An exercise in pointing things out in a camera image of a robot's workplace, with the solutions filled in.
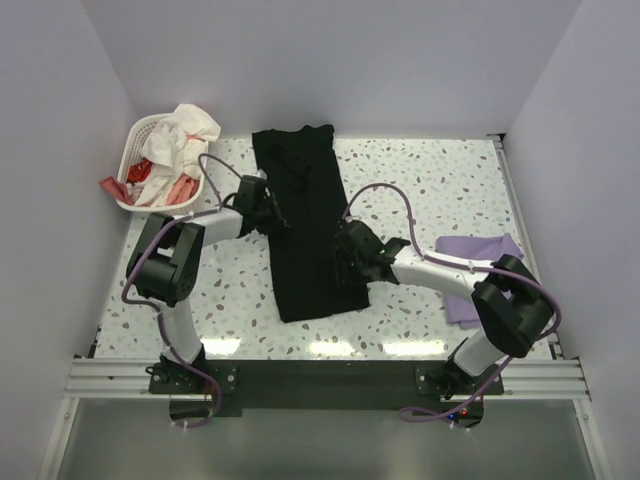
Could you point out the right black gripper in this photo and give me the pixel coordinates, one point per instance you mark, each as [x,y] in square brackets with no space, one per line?
[343,275]

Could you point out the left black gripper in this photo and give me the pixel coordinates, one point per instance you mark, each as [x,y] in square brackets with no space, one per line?
[278,221]

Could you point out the black t shirt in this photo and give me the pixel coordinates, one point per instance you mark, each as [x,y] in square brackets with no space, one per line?
[303,174]

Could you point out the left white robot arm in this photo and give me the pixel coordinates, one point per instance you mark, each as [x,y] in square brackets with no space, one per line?
[163,267]

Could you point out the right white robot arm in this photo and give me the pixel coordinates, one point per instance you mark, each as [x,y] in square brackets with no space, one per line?
[513,308]

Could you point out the pink red garment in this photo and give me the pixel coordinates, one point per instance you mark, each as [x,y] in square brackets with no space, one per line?
[120,187]

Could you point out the white t shirt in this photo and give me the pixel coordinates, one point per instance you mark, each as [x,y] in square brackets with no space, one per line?
[172,150]

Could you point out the white laundry basket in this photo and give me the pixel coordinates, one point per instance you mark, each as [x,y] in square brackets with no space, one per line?
[131,156]

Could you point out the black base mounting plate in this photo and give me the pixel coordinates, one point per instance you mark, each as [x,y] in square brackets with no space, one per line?
[228,388]

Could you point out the aluminium frame rail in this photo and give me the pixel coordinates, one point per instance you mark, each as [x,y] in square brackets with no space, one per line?
[522,380]

